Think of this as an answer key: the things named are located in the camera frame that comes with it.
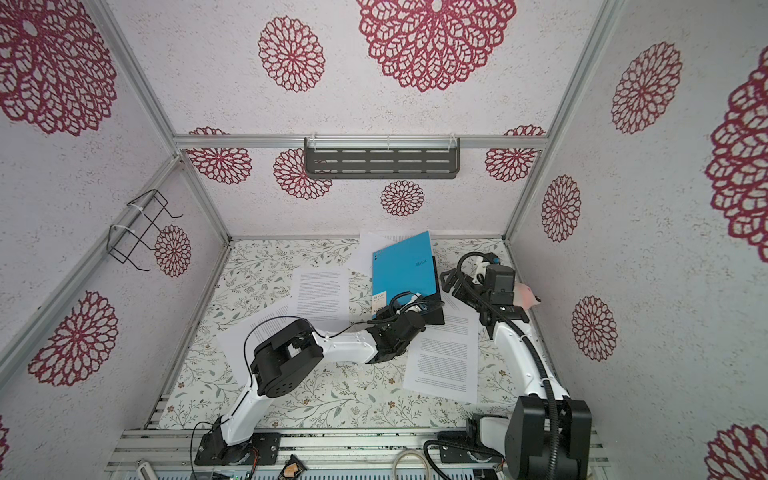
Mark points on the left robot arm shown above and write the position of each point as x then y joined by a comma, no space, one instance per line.
279,364

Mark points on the blue black folder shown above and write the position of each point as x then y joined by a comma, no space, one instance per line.
405,270

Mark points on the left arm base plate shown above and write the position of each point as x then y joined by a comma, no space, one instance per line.
260,449

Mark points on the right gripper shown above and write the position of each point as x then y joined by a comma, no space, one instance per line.
447,284

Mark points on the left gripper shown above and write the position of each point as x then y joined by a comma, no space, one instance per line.
382,315

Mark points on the printed paper sheet back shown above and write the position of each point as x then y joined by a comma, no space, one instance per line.
361,261

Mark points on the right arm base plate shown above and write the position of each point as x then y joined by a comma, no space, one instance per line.
458,454

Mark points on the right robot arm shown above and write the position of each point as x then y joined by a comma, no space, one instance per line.
548,433

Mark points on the pink plush toy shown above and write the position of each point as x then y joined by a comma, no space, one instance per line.
524,297

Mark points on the black wire wall rack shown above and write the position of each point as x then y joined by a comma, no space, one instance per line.
124,239

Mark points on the grey wall shelf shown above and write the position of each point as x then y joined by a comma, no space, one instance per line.
324,160

